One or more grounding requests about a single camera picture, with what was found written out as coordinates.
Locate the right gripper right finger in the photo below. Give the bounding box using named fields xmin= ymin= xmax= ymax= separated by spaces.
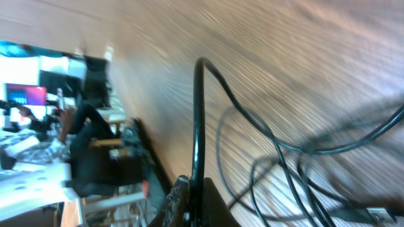
xmin=201 ymin=178 xmax=240 ymax=227

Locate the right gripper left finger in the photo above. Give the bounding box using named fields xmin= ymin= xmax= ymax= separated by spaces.
xmin=157 ymin=175 xmax=190 ymax=227

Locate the wooden stool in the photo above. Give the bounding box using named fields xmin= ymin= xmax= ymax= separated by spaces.
xmin=68 ymin=121 xmax=149 ymax=198

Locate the background desk with items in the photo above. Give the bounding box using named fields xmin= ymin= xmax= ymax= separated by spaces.
xmin=0 ymin=40 xmax=114 ymax=221

